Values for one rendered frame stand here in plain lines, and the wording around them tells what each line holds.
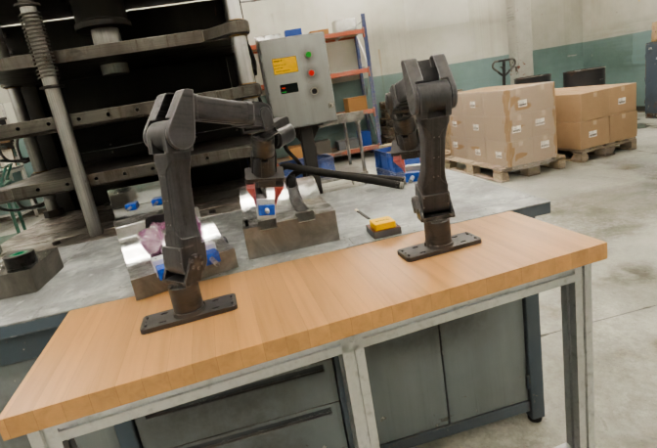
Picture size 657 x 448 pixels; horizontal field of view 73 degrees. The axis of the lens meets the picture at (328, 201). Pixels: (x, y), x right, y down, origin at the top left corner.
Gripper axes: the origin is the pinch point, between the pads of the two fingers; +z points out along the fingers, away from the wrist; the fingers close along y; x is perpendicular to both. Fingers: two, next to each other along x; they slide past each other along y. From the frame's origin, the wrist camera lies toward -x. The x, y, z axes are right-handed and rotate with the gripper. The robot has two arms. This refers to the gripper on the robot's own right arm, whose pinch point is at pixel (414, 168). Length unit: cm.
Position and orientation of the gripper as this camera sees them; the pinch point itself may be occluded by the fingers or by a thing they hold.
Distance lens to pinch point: 137.3
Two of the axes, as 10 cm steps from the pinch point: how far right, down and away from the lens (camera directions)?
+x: -1.7, 7.0, -7.0
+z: 2.8, 7.1, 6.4
